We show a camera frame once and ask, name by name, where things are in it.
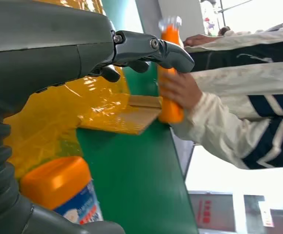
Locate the green table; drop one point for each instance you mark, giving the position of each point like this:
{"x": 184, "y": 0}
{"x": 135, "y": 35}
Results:
{"x": 136, "y": 181}

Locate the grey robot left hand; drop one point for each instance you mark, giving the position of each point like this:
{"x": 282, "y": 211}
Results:
{"x": 34, "y": 48}

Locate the yellow plastic bag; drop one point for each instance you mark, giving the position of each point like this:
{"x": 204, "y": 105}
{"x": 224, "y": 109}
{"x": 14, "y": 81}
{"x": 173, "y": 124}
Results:
{"x": 58, "y": 113}

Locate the orange bottle with clear cap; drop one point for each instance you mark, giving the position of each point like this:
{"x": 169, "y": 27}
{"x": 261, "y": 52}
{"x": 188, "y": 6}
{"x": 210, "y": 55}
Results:
{"x": 170, "y": 113}

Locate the cardboard sheet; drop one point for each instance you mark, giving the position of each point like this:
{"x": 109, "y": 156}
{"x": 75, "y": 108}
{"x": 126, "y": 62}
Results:
{"x": 141, "y": 118}

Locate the board with red print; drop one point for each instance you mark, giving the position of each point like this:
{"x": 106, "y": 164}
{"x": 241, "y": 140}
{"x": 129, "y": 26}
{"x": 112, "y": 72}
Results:
{"x": 212, "y": 211}

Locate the orange bottle with blue label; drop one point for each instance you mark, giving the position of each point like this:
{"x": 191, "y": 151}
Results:
{"x": 56, "y": 181}

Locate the person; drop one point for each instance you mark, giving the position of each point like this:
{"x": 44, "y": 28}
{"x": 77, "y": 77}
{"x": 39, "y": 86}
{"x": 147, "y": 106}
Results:
{"x": 229, "y": 80}

